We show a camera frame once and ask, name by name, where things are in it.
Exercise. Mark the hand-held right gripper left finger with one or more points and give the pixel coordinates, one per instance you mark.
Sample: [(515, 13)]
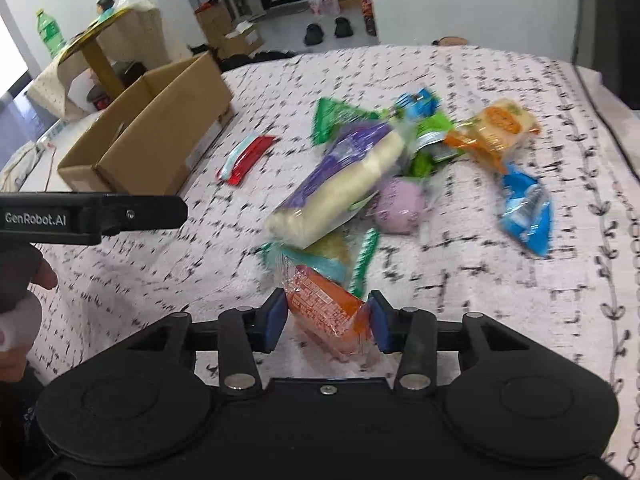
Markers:
[(275, 321)]

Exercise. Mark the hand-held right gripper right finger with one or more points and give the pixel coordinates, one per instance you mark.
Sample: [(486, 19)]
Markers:
[(382, 324)]

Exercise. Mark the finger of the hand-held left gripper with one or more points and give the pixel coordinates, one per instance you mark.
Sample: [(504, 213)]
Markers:
[(150, 210)]

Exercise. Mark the brown cardboard box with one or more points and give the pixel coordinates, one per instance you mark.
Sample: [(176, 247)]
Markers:
[(150, 150)]

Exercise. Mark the teal snack packet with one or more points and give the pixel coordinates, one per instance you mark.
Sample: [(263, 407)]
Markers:
[(325, 255)]

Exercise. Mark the pink round bun packet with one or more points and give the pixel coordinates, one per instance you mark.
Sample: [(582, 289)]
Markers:
[(400, 205)]

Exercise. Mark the purple long bread packet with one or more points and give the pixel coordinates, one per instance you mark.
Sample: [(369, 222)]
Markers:
[(330, 185)]

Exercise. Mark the large blue snack packet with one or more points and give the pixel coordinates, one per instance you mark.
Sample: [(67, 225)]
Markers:
[(527, 210)]

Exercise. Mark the person's left hand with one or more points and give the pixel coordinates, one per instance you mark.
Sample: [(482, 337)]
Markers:
[(45, 276)]

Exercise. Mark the white bedsheet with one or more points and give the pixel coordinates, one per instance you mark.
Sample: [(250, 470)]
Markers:
[(30, 160)]

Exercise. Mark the black patterned white blanket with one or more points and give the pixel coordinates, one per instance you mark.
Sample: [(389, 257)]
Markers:
[(475, 285)]

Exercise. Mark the red stick snack packet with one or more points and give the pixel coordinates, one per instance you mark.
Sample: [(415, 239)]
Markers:
[(250, 157)]

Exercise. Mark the yellow wooden table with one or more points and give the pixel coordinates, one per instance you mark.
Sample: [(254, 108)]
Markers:
[(102, 65)]

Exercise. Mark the cream dotted tablecloth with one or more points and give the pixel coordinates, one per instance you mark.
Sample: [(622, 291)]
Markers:
[(145, 35)]

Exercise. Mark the green plastic bottle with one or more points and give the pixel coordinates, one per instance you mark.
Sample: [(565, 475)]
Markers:
[(50, 32)]

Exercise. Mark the black bag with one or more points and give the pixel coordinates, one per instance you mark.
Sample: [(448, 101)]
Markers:
[(260, 59)]

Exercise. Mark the open cardboard box with paper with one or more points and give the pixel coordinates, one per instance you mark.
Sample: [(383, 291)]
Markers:
[(242, 40)]

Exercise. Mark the tall cardboard box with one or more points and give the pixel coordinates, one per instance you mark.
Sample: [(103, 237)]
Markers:
[(215, 22)]

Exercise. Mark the light green snack packet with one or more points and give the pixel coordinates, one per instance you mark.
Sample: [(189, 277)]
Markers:
[(431, 127)]

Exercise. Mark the dark green snack packet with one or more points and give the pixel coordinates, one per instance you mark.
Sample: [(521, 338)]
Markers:
[(332, 115)]

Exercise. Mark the dark-haired doll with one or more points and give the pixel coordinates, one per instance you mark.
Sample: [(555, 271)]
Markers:
[(106, 6)]

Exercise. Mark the small blue snack packet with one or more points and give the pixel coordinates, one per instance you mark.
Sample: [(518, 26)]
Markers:
[(420, 102)]

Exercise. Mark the orange yellow snack packet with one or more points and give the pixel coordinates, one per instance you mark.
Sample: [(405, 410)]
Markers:
[(500, 122)]

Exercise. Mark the black slipper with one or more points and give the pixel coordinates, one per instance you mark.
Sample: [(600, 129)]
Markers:
[(314, 35), (344, 27)]

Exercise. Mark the pink plastic bag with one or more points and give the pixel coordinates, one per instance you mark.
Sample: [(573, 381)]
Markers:
[(325, 4)]

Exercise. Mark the brown lid container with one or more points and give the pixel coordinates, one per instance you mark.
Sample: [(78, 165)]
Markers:
[(452, 41)]

